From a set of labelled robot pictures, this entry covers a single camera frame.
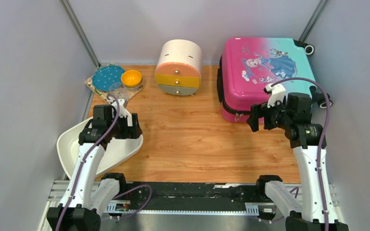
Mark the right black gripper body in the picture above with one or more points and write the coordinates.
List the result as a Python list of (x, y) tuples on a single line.
[(273, 116)]

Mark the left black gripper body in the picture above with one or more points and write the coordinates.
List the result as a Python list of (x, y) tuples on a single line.
[(127, 132)]

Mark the pink and teal kids suitcase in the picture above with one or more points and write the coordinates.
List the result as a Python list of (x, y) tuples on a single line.
[(247, 65)]

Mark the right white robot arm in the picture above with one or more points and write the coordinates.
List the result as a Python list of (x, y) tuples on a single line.
[(316, 211)]

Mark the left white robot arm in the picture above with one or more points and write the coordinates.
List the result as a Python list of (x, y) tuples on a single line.
[(88, 151)]

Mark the clear glass cup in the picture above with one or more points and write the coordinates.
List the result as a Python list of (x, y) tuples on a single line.
[(119, 90)]

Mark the floral patterned placemat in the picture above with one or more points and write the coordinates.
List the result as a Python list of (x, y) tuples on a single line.
[(103, 94)]

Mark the yellow bowl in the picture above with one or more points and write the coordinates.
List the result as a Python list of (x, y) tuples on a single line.
[(131, 78)]

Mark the blue polka dot plate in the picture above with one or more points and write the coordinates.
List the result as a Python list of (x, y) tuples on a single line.
[(107, 76)]

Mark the white plastic basin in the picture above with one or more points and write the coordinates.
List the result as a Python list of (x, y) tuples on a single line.
[(117, 152)]

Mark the round pastel drawer cabinet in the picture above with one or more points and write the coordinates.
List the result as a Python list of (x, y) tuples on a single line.
[(179, 68)]

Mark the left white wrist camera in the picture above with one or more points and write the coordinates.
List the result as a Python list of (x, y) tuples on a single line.
[(123, 112)]

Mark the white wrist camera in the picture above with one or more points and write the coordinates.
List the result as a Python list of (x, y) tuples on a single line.
[(277, 94), (123, 112)]

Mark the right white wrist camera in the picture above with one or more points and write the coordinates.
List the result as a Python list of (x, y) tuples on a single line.
[(277, 94)]

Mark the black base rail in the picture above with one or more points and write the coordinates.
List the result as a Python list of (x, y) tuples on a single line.
[(191, 198)]

